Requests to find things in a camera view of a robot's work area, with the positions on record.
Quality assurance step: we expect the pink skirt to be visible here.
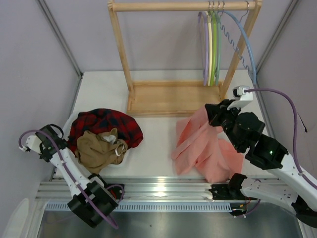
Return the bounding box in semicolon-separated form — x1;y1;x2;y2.
171;107;244;183

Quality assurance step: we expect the purple clothes hanger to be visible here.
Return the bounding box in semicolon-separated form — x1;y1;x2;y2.
198;11;209;86

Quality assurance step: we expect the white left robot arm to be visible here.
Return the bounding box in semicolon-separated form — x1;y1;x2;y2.
35;125;118;230

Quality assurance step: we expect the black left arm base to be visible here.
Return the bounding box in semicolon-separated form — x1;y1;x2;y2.
106;183;125;202

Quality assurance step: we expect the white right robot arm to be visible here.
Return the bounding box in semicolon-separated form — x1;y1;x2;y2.
205;100;317;228

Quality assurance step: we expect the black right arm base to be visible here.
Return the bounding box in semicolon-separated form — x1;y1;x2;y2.
208;183;237;200

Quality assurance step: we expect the lime green clothes hanger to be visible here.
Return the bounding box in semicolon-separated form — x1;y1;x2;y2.
209;11;217;86

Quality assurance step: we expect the cream clothes hanger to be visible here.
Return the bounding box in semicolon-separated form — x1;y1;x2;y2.
205;11;212;86

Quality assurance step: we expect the grey-green clothes hanger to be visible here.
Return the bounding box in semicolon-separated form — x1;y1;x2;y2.
213;11;221;86

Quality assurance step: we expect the light blue clothes hanger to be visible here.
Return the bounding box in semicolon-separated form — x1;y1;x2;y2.
222;0;262;87

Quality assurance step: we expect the tan brown garment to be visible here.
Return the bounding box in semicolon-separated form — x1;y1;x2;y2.
75;128;128;174

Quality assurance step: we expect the red plaid garment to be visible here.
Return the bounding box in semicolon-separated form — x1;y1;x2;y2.
68;109;144;152

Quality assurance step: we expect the wooden clothes rack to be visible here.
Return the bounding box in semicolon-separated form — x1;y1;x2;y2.
107;0;249;117

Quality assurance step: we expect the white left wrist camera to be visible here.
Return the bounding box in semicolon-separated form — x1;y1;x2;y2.
19;135;42;154

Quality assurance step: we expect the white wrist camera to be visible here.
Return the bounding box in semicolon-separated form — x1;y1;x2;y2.
19;135;42;154
227;86;253;110

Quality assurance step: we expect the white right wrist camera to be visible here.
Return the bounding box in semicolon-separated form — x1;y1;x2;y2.
227;86;253;110

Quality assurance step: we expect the black hanging cable tie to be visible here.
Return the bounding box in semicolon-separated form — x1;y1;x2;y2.
297;112;308;133

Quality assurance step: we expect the aluminium mounting rail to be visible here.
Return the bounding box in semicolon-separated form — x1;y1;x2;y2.
36;175;298;205

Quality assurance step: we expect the white slotted cable duct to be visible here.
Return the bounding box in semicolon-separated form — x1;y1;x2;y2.
44;201;238;213

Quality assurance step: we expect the left aluminium frame post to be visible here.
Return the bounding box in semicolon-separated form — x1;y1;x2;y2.
36;0;83;79

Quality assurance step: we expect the aluminium frame post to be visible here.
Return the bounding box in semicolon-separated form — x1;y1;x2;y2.
36;0;83;79
256;0;301;73

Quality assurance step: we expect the right aluminium frame post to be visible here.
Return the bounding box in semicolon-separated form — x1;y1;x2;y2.
256;0;301;73

